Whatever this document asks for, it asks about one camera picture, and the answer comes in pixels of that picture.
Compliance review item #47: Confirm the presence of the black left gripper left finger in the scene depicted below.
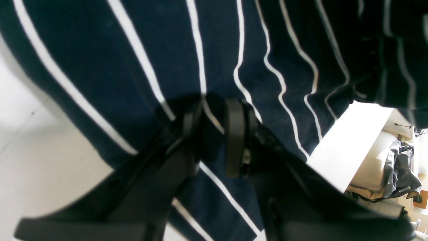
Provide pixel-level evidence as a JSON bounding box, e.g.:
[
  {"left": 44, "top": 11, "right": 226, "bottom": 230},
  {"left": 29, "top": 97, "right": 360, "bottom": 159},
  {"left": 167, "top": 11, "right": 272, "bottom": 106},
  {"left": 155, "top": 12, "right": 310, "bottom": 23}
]
[{"left": 14, "top": 101, "right": 202, "bottom": 241}]

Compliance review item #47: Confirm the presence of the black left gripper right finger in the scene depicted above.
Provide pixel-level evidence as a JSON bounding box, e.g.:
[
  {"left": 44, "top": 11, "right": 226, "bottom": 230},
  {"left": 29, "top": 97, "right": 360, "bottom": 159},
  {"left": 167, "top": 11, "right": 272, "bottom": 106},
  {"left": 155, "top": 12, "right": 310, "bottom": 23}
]
[{"left": 225, "top": 99, "right": 414, "bottom": 241}]

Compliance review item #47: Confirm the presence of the navy white striped T-shirt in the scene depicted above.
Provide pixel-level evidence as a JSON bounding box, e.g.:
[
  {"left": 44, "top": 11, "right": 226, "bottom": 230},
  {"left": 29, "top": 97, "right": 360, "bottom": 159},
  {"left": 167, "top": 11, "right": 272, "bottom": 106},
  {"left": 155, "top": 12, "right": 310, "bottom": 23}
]
[{"left": 0, "top": 0, "right": 428, "bottom": 241}]

